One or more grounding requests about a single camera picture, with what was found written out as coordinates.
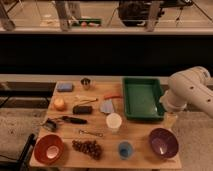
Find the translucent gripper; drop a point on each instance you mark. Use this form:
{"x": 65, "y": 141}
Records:
{"x": 170, "y": 120}

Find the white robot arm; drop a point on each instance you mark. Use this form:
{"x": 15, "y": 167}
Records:
{"x": 187, "y": 86}

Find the blue plastic cup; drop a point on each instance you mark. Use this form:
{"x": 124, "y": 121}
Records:
{"x": 125, "y": 150}

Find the small metal cup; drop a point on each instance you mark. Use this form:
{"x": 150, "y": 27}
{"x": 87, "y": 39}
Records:
{"x": 86, "y": 83}

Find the purple bowl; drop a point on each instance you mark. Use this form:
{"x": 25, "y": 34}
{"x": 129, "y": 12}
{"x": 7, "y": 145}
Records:
{"x": 163, "y": 143}

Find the green plastic tray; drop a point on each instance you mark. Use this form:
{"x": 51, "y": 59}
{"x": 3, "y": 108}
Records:
{"x": 141, "y": 99}

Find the grey-blue folded cloth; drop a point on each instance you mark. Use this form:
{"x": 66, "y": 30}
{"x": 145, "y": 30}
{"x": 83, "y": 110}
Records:
{"x": 107, "y": 107}

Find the bunch of dark grapes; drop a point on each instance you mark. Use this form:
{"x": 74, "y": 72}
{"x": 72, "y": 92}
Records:
{"x": 91, "y": 148}

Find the black rectangular block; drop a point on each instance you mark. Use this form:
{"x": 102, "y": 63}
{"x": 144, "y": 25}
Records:
{"x": 82, "y": 109}

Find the orange fruit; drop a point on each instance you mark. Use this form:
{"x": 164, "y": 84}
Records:
{"x": 59, "y": 104}

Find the blue sponge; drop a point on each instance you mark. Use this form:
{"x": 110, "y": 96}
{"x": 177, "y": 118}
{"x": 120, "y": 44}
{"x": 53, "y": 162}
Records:
{"x": 64, "y": 87}

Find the orange-red bowl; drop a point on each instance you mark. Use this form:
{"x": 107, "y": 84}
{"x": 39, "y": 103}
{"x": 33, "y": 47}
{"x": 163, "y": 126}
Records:
{"x": 48, "y": 149}

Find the black handled tool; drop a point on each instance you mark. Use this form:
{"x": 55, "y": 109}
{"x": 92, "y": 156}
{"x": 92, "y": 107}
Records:
{"x": 73, "y": 120}

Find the black chair frame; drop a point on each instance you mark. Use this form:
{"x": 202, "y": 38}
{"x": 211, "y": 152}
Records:
{"x": 30, "y": 142}

